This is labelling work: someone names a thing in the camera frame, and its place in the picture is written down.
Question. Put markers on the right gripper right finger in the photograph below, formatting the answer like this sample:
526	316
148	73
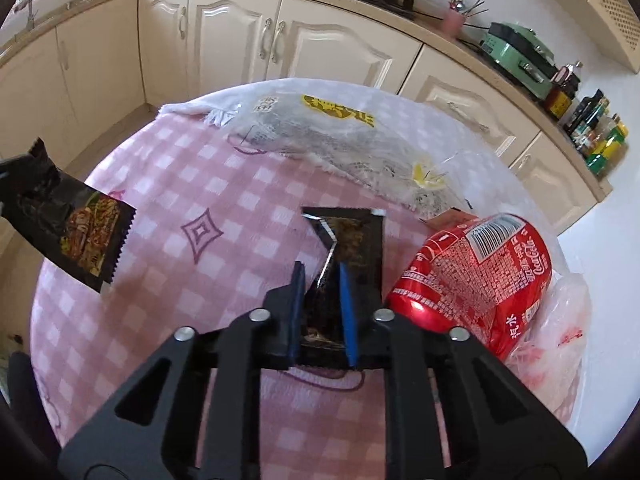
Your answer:
454	411

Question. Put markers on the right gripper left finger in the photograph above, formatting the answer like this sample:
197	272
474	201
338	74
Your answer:
192	410

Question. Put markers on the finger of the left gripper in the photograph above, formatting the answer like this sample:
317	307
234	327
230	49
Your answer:
17	179

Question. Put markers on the black snack wrapper with food picture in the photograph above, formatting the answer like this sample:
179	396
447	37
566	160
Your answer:
78	228

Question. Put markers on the clear plastic bag red print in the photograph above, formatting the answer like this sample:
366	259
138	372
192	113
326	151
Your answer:
548	358

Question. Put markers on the red cola can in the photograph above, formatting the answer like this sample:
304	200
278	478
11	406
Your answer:
487	275

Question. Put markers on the black barcode snack wrapper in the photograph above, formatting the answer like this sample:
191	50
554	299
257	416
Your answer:
348	286

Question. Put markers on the large clear yellow printed bag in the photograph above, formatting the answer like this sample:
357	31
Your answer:
341	139

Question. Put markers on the cream lower kitchen cabinets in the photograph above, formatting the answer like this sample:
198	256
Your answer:
84	69

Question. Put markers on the chrome faucet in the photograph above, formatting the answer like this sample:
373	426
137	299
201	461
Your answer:
25	7

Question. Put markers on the pink checkered tablecloth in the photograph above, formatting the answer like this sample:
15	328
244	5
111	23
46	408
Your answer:
215	230

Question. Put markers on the green yellow bottle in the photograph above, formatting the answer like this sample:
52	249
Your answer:
607	146

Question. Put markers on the dark glass bottle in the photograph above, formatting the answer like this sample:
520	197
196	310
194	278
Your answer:
583	109

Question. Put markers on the dark soy sauce bottle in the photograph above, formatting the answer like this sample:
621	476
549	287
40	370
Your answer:
565	84

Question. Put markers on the green electric cooker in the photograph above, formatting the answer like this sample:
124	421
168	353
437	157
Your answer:
521	56

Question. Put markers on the pink utensil holder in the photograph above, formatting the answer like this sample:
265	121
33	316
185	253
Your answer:
458	14

